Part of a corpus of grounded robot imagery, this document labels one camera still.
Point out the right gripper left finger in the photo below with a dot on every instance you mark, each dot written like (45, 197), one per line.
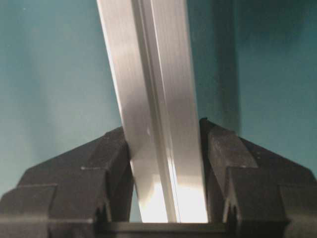
(73, 194)

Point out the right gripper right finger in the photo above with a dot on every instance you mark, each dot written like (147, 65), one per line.
(255, 192)

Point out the silver aluminium extrusion rail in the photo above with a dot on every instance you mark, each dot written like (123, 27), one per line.
(149, 51)

